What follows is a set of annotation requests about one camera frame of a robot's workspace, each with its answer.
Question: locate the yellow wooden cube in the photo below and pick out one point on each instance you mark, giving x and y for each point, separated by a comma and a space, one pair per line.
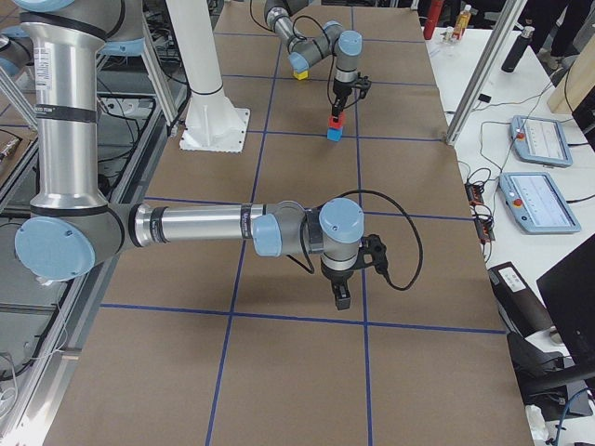
301, 75

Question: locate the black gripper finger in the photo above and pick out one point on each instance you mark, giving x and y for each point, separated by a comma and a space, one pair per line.
341, 294
338, 107

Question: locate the teach pendant tablet near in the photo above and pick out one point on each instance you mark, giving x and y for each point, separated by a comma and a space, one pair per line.
536, 203

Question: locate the black monitor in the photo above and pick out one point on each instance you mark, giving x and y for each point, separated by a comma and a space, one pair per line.
568, 293

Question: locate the blue wooden cube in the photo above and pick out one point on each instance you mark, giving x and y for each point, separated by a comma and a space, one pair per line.
334, 134

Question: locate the aluminium frame post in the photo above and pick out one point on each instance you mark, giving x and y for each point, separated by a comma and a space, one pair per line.
509, 15

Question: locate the red cylinder bottle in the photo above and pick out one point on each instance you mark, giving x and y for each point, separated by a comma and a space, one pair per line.
433, 15

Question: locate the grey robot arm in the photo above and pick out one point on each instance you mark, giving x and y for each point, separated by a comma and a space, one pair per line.
74, 227
342, 45

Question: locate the teach pendant tablet far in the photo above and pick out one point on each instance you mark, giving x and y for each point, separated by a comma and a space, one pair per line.
540, 141

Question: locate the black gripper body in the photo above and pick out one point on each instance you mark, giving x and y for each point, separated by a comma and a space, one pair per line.
341, 92
337, 277

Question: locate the black water bottle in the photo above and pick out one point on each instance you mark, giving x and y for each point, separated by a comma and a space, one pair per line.
517, 50

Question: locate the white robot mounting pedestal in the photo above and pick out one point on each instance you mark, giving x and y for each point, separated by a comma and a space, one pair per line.
212, 123

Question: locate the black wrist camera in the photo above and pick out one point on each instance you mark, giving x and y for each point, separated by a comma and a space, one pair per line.
375, 254
362, 85

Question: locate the small black square pad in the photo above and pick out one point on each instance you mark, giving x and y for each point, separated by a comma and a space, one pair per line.
484, 98

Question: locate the teach pendant tablet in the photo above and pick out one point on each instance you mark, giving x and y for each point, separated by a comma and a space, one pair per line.
540, 141
536, 203

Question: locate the red wooden cube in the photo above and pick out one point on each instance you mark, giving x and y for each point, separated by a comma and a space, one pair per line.
336, 121

